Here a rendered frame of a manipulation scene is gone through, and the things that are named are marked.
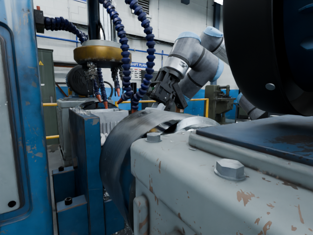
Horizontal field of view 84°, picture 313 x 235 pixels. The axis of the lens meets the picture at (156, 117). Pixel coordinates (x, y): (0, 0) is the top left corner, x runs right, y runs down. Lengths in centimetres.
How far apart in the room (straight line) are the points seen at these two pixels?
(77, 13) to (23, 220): 588
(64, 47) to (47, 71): 215
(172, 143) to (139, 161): 3
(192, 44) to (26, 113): 55
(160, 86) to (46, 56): 329
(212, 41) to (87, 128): 101
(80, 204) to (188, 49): 59
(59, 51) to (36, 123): 538
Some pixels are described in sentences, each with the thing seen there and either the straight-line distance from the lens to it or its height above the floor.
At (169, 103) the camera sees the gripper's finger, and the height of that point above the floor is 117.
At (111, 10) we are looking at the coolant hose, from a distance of 49.
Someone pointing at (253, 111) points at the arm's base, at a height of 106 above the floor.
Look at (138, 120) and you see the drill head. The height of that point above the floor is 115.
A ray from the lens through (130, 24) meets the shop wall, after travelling 666.
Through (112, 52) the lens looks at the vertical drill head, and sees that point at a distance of 54.
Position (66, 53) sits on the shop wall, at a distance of 578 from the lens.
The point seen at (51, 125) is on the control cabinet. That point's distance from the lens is 378.
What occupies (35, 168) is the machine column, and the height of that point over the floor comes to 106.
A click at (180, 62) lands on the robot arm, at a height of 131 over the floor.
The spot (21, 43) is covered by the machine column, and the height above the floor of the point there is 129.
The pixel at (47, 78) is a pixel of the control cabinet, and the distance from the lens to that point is 374.
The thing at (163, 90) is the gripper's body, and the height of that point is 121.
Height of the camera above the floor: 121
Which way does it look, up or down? 8 degrees down
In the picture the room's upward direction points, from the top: straight up
